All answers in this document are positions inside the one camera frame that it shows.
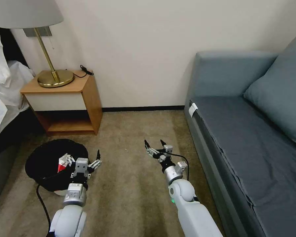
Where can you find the bed with white bedding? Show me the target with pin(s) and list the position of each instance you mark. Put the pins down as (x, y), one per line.
(5, 103)

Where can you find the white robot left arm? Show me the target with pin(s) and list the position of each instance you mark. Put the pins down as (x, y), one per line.
(69, 217)

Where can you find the red white wrapper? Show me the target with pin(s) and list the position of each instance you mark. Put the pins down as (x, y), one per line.
(61, 166)

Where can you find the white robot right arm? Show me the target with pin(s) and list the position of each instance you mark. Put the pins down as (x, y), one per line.
(187, 209)

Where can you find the dark headboard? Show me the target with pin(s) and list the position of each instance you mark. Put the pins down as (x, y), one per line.
(13, 49)

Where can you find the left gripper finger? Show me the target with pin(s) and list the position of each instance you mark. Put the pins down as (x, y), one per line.
(95, 165)
(71, 161)

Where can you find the black baseboard strip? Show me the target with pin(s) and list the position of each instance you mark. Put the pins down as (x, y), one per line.
(143, 108)

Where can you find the blue-grey cushion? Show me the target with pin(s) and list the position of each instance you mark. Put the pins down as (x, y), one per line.
(281, 98)

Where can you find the wooden nightstand with white drawer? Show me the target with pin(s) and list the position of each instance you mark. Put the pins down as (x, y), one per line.
(56, 102)

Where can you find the blue-grey sofa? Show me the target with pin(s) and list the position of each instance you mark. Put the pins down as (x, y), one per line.
(236, 148)

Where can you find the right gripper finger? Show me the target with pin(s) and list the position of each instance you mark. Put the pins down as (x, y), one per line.
(151, 151)
(163, 143)

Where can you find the black trash bin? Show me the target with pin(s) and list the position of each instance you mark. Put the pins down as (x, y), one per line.
(44, 158)

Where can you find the brass lamp with white shade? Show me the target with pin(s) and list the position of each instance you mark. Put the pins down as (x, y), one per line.
(55, 78)

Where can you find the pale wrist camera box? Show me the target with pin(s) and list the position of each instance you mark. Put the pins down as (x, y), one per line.
(168, 148)
(81, 166)

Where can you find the white sofa tag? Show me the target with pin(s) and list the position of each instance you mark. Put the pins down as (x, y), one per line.
(193, 109)

